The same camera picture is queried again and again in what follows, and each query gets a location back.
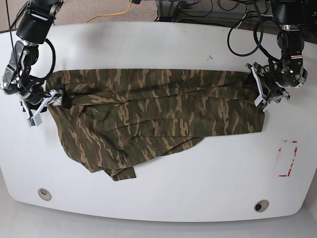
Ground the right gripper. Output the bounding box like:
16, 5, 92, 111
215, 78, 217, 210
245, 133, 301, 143
20, 89, 72, 119

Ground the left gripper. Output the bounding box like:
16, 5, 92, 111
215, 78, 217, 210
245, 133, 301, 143
245, 62, 290, 104

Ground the camouflage t-shirt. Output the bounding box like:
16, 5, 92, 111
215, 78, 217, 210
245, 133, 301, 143
46, 68, 264, 181

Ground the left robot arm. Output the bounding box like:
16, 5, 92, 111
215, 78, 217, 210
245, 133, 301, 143
244, 0, 312, 111

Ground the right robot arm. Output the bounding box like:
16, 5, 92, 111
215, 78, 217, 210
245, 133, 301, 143
0, 0, 66, 126

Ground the red tape marking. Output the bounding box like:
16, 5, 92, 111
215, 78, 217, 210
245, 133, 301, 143
275, 140, 298, 178

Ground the grey metal stand base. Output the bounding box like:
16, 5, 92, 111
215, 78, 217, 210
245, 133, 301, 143
155, 0, 186, 22

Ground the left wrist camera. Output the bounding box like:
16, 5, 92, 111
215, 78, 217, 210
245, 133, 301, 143
254, 95, 270, 112

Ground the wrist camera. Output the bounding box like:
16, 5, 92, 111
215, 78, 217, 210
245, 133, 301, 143
254, 95, 270, 112
27, 115, 42, 127

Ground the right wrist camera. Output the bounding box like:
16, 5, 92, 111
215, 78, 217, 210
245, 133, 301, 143
27, 115, 42, 127

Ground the left table cable grommet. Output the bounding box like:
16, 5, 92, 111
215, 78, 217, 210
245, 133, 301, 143
38, 188, 52, 201

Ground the table cable grommet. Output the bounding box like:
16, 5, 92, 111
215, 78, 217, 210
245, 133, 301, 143
254, 200, 269, 213
38, 188, 52, 201

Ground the yellow cable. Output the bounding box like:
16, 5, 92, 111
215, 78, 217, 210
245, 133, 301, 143
87, 0, 132, 23

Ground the right table cable grommet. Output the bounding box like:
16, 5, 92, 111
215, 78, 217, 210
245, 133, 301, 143
254, 200, 269, 213

